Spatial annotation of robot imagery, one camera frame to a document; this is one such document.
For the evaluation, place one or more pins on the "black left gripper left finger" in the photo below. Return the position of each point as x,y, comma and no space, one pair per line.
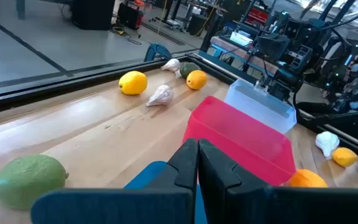
141,205

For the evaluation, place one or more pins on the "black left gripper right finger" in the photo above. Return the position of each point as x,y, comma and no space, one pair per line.
259,205

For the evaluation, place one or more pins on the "yellow lemon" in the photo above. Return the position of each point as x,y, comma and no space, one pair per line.
344,157
306,180
196,80
132,83

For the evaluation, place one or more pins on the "white garlic bulb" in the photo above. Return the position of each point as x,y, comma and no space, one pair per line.
162,96
326,142
172,64

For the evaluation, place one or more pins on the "green lime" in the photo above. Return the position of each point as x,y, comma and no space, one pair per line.
26,182
187,68

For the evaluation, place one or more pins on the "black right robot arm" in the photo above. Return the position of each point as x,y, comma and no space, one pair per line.
294,40

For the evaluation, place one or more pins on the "blue plastic basket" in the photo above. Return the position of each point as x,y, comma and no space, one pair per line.
145,177

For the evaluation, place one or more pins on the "clear plastic basket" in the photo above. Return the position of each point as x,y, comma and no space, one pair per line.
259,105

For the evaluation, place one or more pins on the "wooden workbench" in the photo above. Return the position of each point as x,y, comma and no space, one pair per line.
232,46

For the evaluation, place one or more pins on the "red toolbox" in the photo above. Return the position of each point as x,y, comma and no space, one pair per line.
256,15

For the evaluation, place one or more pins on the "pink plastic basket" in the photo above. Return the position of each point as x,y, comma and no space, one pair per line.
228,133

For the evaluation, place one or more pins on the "black pole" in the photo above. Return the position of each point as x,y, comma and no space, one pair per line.
211,31

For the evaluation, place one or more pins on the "black bin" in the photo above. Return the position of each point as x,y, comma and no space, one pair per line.
197,25

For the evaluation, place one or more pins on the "red and black machine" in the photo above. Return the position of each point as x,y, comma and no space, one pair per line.
129,15

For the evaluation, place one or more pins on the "black cabinet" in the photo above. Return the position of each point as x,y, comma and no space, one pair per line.
93,14

